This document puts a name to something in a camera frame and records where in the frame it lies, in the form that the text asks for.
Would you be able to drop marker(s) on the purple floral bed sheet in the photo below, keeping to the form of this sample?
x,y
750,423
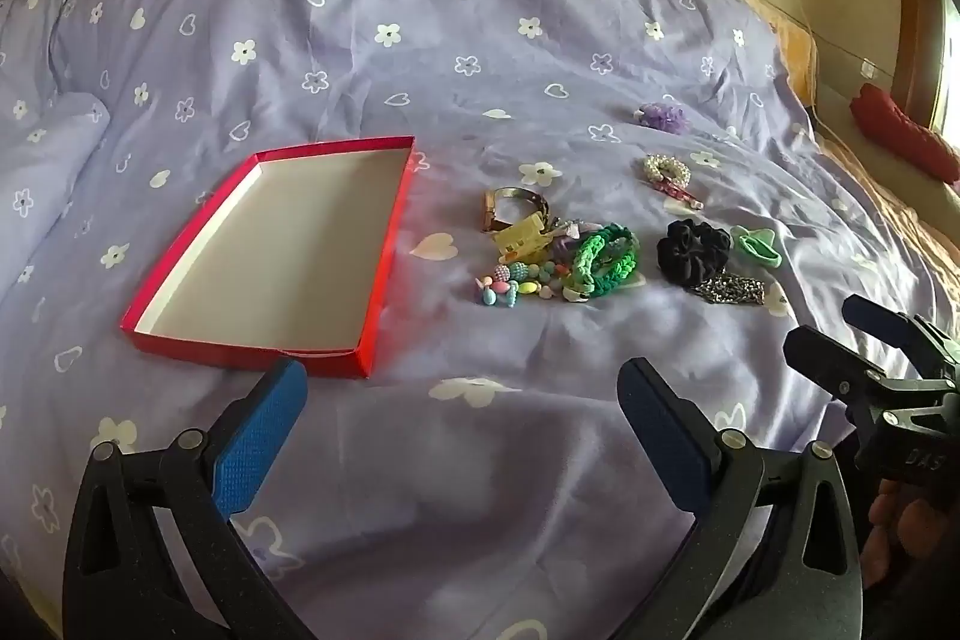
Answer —
x,y
450,48

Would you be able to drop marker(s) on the red cloth roll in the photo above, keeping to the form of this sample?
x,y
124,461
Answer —
x,y
900,130

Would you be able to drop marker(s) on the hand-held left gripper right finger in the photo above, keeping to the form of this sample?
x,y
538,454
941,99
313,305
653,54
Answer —
x,y
664,441

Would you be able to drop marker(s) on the wall socket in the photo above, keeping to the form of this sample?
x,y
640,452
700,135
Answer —
x,y
870,68

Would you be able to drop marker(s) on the black scrunchie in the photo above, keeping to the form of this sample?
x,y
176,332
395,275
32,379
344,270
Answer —
x,y
690,250

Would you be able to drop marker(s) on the person's right hand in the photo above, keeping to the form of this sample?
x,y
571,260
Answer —
x,y
915,535

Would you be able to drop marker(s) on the pink hair clip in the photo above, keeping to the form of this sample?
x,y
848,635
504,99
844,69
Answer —
x,y
675,190

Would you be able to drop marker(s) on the purple scrunchie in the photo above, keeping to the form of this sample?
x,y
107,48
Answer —
x,y
661,117

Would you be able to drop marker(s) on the red shallow cardboard box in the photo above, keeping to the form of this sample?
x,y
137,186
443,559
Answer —
x,y
262,250

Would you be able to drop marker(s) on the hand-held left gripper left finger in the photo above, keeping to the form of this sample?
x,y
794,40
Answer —
x,y
259,441

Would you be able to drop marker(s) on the small purple hair clip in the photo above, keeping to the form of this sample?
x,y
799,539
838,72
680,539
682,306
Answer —
x,y
564,246

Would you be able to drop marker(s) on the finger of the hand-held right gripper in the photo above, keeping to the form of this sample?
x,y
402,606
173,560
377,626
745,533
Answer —
x,y
832,362
881,317

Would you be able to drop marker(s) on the gold brown wrist watch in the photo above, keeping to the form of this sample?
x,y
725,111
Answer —
x,y
517,194

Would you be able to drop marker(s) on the yellow hair claw clip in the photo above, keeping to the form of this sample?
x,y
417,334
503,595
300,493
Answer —
x,y
521,235

